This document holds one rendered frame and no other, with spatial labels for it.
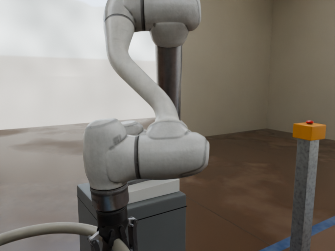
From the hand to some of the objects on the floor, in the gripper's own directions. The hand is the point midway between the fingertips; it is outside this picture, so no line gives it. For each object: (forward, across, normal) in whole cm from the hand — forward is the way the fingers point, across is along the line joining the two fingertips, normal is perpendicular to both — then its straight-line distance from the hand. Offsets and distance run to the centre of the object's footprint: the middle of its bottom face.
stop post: (+92, -121, -7) cm, 152 cm away
